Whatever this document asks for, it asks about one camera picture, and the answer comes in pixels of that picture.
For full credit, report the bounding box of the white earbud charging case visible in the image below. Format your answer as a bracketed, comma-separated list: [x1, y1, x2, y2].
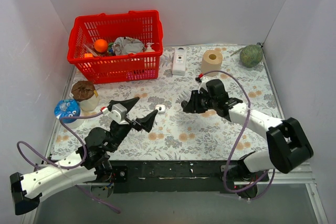
[155, 104, 166, 114]

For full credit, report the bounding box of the black earbud charging case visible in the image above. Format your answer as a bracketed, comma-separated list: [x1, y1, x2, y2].
[181, 101, 188, 109]

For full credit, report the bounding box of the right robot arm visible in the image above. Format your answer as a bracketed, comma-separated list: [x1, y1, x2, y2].
[181, 79, 313, 181]

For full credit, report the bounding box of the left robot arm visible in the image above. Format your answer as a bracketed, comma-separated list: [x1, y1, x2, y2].
[9, 97, 159, 216]

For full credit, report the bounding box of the floral table mat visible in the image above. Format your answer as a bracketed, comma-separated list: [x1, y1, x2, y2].
[51, 45, 293, 161]

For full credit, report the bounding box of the beige toilet paper roll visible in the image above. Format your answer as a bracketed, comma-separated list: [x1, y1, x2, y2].
[201, 50, 223, 74]

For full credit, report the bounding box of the black base bar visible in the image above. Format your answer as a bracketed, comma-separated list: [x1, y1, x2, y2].
[81, 159, 259, 198]

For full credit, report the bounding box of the brown lid cream cup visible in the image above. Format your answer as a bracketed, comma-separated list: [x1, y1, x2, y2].
[71, 81, 100, 111]

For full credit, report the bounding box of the white rectangular box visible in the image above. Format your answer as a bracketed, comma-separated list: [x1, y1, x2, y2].
[172, 47, 186, 76]

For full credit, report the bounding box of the green melon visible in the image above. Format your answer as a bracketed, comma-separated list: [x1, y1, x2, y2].
[239, 45, 263, 68]

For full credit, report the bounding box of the blue lid white container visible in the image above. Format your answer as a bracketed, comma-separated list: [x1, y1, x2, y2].
[54, 99, 84, 129]

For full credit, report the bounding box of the white pump bottle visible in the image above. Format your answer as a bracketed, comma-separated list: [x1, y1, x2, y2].
[144, 42, 155, 52]

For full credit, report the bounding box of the red plastic shopping basket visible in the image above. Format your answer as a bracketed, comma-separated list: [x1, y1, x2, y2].
[67, 10, 163, 84]

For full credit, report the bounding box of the crumpled grey cloth bag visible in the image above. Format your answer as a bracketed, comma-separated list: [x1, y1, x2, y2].
[112, 37, 145, 56]

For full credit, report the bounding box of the orange small block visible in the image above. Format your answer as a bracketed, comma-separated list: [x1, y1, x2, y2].
[84, 53, 93, 58]

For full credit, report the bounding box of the orange fruit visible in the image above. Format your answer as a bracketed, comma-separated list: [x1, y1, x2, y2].
[93, 39, 108, 53]

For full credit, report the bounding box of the clear plastic bag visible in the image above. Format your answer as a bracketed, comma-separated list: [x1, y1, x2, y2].
[82, 44, 101, 57]

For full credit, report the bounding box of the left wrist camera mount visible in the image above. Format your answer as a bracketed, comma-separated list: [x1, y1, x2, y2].
[101, 103, 129, 125]

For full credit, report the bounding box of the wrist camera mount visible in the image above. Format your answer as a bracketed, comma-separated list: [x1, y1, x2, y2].
[195, 74, 209, 94]
[101, 103, 129, 125]

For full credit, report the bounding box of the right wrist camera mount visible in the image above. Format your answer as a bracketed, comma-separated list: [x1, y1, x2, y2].
[195, 74, 209, 94]

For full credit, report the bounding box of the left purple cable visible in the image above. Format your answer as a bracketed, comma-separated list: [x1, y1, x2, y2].
[17, 111, 121, 214]

